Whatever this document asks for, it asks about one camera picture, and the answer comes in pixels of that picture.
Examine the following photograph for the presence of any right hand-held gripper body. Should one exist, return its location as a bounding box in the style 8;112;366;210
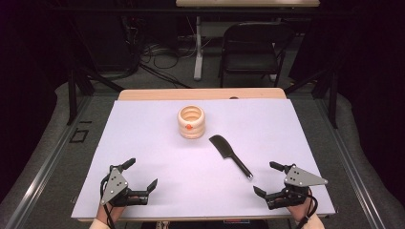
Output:
265;163;329;211

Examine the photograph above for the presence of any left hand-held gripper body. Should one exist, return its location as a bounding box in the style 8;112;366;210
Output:
100;167;150;208

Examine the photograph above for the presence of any black spatula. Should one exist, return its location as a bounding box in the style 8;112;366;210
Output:
208;134;254;180

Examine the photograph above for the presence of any beige ribbed knife holder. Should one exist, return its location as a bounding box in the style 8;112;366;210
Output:
177;104;206;140

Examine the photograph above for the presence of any person's left hand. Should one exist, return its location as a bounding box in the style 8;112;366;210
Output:
96;195;141;224

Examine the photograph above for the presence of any person's right hand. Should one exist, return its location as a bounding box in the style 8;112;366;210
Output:
276;194;312;223

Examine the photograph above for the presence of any white table mat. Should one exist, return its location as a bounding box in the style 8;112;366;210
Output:
70;97;336;219

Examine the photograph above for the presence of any black folding chair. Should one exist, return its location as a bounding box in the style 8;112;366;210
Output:
217;21;296;89

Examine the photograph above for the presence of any white table leg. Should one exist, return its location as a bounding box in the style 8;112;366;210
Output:
193;15;205;82

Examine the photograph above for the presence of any light background table top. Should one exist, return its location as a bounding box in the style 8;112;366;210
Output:
175;0;321;9

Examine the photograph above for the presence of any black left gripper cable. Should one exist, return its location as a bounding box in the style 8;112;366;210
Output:
99;177;117;229

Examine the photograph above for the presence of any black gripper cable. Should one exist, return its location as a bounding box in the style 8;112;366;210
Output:
295;186;319;229
99;177;117;229

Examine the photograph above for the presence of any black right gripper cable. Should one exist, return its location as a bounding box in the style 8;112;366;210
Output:
295;186;319;229

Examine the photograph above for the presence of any grey metal floor rail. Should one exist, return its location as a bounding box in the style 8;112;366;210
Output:
4;94;94;229
314;97;387;229

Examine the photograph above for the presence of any black metal frame stand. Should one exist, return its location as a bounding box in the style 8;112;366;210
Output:
66;60;126;126
284;65;340;130

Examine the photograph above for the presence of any bundle of floor cables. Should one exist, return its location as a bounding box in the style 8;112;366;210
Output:
138;39;194;90

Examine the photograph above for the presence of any black horizontal frame bar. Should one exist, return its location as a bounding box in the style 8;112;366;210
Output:
47;7;352;17

